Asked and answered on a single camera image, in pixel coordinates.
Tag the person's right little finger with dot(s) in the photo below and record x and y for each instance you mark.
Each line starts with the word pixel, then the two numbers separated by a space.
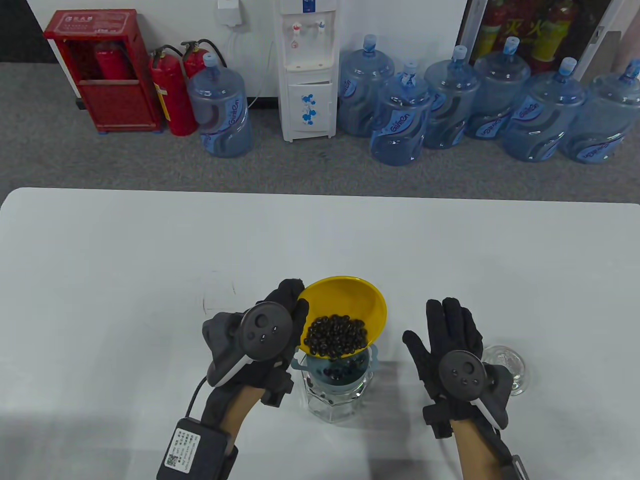
pixel 477 341

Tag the person's right forearm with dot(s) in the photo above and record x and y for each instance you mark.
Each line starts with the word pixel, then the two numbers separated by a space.
pixel 475 450

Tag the glass-front fire equipment cabinet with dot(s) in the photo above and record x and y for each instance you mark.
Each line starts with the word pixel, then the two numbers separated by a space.
pixel 530 30

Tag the grey-blue plastic funnel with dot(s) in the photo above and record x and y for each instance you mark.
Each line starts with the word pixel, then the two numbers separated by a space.
pixel 367 367

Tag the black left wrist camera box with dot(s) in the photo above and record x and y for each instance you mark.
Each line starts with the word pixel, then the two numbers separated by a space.
pixel 192 447

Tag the clear glass jar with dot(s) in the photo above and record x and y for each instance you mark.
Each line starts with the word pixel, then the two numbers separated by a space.
pixel 332 405

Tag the person's left hand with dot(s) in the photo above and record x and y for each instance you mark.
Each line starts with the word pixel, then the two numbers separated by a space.
pixel 295 305

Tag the yellow plastic bowl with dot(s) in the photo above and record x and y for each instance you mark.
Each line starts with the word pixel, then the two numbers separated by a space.
pixel 350 300

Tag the person's right hand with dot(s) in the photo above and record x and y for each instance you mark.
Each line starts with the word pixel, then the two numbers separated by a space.
pixel 450 335

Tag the red fire extinguisher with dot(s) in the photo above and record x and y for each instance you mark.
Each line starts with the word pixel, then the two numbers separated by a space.
pixel 192 62
pixel 112 62
pixel 175 95

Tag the black left hand tracker controller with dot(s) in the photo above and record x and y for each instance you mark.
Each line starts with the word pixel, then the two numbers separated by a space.
pixel 265 332

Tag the clear glass lid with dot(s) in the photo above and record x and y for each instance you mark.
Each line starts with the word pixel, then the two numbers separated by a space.
pixel 510 367

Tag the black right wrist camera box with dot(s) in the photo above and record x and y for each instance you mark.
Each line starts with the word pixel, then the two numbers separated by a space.
pixel 517 467

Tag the pile of black beans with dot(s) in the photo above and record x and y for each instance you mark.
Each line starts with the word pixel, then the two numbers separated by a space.
pixel 340 371
pixel 335 336

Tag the white water dispenser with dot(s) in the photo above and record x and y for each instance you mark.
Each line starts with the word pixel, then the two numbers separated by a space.
pixel 307 95

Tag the red fire extinguisher cabinet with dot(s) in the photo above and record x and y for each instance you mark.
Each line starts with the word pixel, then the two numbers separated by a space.
pixel 120 102

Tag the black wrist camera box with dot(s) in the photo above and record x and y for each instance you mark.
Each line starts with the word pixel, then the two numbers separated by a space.
pixel 517 467
pixel 192 447

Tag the large blue water bottle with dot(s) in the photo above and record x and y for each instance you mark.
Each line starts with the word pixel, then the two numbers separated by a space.
pixel 222 115

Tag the person's left fingers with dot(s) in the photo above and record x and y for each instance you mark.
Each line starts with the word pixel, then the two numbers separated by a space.
pixel 296 300

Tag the person's right middle finger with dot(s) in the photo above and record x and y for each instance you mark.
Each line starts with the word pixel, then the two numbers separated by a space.
pixel 452 322

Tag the black right hand tracker controller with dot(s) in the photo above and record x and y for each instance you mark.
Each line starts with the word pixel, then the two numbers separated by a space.
pixel 462 374

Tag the row of blue water jugs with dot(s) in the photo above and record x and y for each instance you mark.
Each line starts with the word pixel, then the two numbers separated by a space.
pixel 500 105

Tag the black hand tracker controller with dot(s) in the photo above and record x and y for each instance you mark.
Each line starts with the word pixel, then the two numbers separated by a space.
pixel 265 332
pixel 462 374

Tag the white wall power box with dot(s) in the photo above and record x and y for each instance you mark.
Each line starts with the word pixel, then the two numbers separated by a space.
pixel 230 11

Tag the person's left forearm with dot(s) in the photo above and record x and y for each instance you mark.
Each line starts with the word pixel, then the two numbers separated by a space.
pixel 239 415

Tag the person's right thumb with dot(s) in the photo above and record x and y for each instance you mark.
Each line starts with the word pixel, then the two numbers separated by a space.
pixel 416 351

